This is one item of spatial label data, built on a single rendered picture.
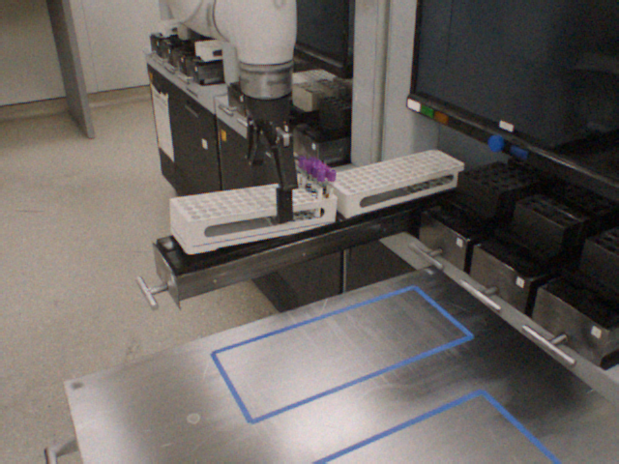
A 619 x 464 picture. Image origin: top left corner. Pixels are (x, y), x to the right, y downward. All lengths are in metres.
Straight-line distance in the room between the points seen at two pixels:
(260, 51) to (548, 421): 0.67
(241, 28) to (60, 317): 1.65
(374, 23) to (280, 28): 0.48
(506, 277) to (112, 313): 1.63
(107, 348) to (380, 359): 1.51
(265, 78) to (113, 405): 0.54
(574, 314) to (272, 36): 0.64
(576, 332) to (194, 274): 0.63
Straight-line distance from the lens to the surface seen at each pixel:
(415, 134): 1.40
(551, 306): 1.07
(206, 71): 2.34
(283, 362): 0.85
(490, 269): 1.15
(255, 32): 1.00
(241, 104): 1.99
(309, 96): 1.73
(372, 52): 1.47
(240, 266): 1.10
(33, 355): 2.32
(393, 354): 0.87
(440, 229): 1.23
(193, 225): 1.05
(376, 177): 1.25
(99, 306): 2.46
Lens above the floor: 1.39
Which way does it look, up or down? 29 degrees down
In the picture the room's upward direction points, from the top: straight up
